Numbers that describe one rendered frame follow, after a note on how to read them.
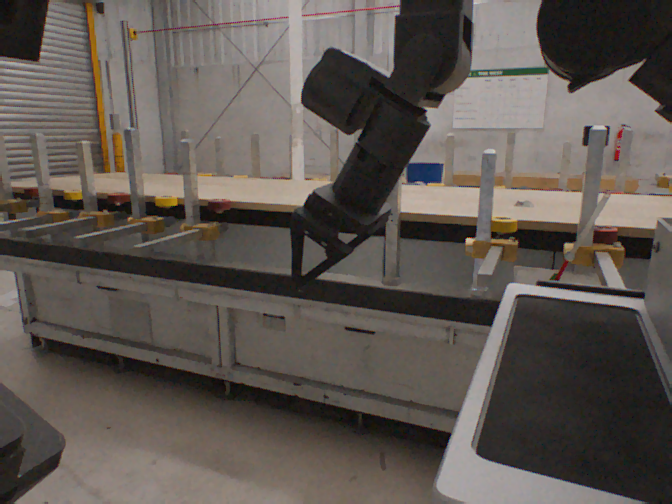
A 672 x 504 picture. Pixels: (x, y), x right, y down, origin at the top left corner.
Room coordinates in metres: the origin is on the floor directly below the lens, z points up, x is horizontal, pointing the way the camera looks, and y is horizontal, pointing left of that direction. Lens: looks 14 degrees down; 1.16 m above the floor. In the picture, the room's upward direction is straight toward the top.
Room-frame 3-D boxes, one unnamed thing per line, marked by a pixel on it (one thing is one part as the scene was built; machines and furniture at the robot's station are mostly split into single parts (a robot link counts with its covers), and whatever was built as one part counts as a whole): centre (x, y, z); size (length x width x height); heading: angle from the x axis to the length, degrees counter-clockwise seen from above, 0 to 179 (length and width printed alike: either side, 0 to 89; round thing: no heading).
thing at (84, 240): (1.71, 0.74, 0.81); 0.43 x 0.03 x 0.04; 157
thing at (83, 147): (1.91, 0.97, 0.88); 0.04 x 0.04 x 0.48; 67
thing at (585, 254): (1.22, -0.66, 0.85); 0.14 x 0.06 x 0.05; 67
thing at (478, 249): (1.31, -0.43, 0.84); 0.14 x 0.06 x 0.05; 67
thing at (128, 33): (3.25, 1.28, 1.25); 0.15 x 0.08 x 1.10; 67
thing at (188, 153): (1.71, 0.51, 0.89); 0.04 x 0.04 x 0.48; 67
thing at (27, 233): (1.81, 0.97, 0.81); 0.43 x 0.03 x 0.04; 157
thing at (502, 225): (1.40, -0.49, 0.85); 0.08 x 0.08 x 0.11
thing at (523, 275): (1.21, -0.60, 0.75); 0.26 x 0.01 x 0.10; 67
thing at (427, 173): (7.06, -1.28, 0.36); 0.59 x 0.57 x 0.73; 157
